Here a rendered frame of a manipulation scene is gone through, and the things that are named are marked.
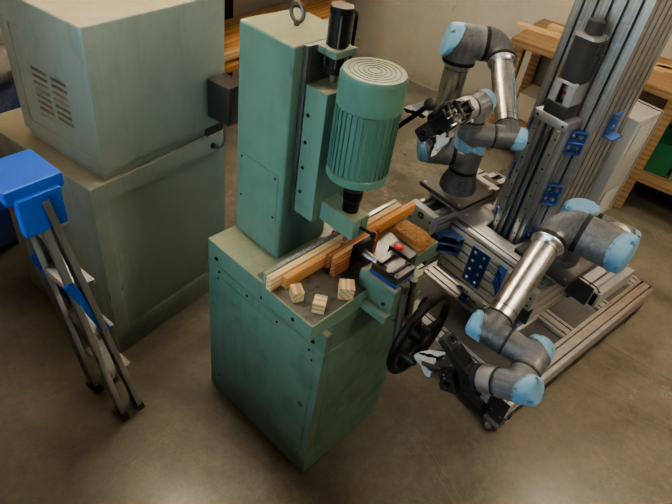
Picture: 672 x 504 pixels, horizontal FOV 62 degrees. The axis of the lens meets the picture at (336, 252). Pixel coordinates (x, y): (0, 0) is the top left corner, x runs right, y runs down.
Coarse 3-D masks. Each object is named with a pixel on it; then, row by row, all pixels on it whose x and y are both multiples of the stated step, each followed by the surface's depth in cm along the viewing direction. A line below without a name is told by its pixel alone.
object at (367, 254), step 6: (366, 240) 170; (372, 240) 172; (354, 246) 168; (360, 246) 169; (366, 246) 172; (372, 246) 175; (354, 252) 169; (360, 252) 171; (366, 252) 171; (354, 258) 170; (360, 258) 173; (366, 258) 171; (372, 258) 170; (354, 264) 172
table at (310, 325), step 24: (384, 240) 187; (360, 264) 176; (264, 288) 163; (288, 288) 164; (312, 288) 165; (336, 288) 167; (360, 288) 168; (288, 312) 159; (336, 312) 160; (384, 312) 166; (312, 336) 157
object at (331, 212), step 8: (328, 200) 171; (336, 200) 171; (328, 208) 169; (336, 208) 168; (360, 208) 170; (320, 216) 174; (328, 216) 171; (336, 216) 168; (344, 216) 166; (352, 216) 166; (360, 216) 167; (368, 216) 168; (328, 224) 173; (336, 224) 170; (344, 224) 167; (352, 224) 165; (360, 224) 167; (344, 232) 169; (352, 232) 166; (360, 232) 170
